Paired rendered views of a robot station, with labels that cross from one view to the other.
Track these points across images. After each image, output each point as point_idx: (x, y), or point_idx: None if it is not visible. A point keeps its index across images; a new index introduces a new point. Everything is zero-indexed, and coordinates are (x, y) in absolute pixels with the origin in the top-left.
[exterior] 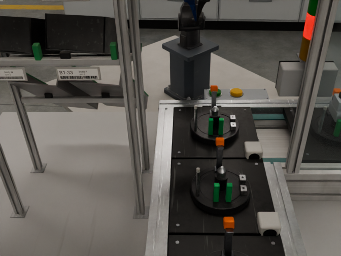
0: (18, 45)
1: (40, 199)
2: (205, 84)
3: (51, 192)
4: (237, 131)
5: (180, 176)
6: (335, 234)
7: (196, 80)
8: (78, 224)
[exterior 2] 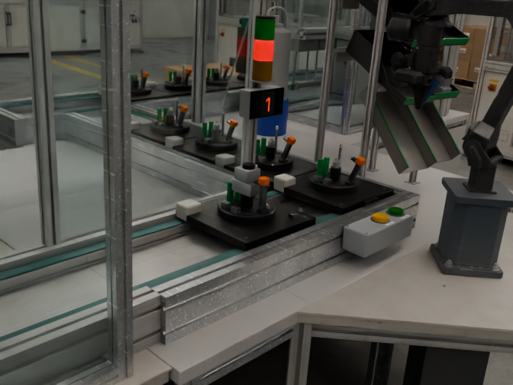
0: None
1: (375, 175)
2: (444, 242)
3: (377, 178)
4: (311, 180)
5: (303, 163)
6: None
7: (442, 222)
8: None
